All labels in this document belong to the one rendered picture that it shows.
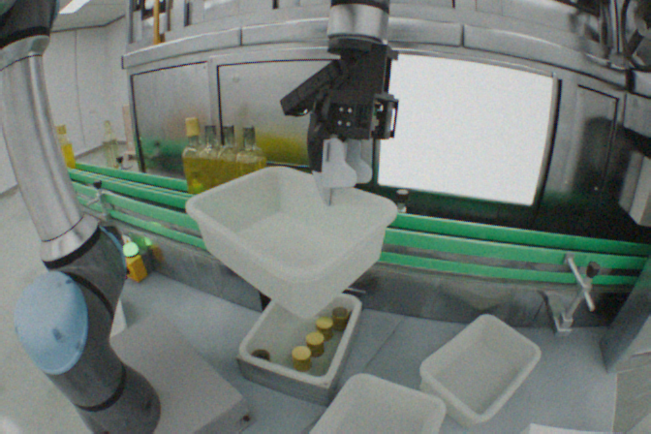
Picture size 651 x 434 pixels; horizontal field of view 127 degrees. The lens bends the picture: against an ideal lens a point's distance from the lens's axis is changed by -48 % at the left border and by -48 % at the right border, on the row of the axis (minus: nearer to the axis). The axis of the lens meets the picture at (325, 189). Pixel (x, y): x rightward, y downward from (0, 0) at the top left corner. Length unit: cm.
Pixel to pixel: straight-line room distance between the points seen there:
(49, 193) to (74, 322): 17
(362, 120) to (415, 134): 37
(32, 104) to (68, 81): 638
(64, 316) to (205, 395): 25
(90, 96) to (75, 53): 104
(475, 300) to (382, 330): 21
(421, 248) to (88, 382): 61
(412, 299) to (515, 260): 24
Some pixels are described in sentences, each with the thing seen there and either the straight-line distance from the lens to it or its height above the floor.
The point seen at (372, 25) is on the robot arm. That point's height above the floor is 133.
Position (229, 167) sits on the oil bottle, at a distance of 73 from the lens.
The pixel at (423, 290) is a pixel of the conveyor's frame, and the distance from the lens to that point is 67.
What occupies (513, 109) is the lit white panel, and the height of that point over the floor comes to 121.
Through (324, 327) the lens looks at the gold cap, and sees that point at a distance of 61.
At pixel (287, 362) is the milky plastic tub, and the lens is 62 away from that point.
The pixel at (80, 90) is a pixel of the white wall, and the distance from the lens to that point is 693.
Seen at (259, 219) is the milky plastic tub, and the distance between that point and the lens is 47.
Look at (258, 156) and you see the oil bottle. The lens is 69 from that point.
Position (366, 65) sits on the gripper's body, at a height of 128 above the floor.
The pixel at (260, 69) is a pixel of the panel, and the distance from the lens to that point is 81.
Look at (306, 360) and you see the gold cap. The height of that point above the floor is 81.
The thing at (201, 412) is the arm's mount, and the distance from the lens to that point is 49.
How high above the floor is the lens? 128
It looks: 24 degrees down
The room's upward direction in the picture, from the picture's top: straight up
